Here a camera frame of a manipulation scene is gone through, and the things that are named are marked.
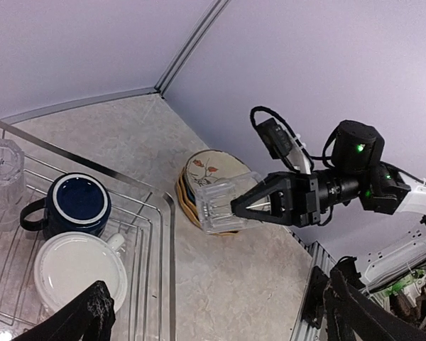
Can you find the yellow dotted plate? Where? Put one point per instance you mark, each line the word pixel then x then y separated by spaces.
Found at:
pixel 187 210
pixel 177 191

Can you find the dark blue mug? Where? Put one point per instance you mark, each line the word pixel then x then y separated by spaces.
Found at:
pixel 75 202

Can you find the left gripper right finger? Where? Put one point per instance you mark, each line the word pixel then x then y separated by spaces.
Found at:
pixel 351 315

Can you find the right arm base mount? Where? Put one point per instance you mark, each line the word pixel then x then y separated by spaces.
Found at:
pixel 313 308

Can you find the aluminium front rail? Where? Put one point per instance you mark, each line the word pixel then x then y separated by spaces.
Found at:
pixel 301 330

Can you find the clear drinking glass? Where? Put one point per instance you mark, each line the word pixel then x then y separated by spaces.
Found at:
pixel 213 204
pixel 12 184

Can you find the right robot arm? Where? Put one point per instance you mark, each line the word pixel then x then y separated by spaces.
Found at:
pixel 355 171

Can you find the blue dotted plate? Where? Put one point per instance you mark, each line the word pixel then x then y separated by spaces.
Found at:
pixel 190 197

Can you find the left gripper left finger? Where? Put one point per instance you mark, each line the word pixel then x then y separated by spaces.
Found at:
pixel 89 316

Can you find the metal wire dish rack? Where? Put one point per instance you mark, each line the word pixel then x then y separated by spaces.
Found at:
pixel 142 214

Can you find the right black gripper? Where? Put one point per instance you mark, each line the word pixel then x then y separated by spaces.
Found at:
pixel 289 199

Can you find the beige patterned plate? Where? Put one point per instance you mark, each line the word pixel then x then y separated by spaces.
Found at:
pixel 211 166

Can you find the yellow dotted plate front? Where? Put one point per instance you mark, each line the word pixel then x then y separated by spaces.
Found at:
pixel 177 191

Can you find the white ribbed mug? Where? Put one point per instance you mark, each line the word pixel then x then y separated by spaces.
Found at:
pixel 70 262

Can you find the right aluminium frame post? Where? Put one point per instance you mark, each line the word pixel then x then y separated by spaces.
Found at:
pixel 198 32

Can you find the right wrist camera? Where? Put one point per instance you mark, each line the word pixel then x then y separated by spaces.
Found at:
pixel 285 146

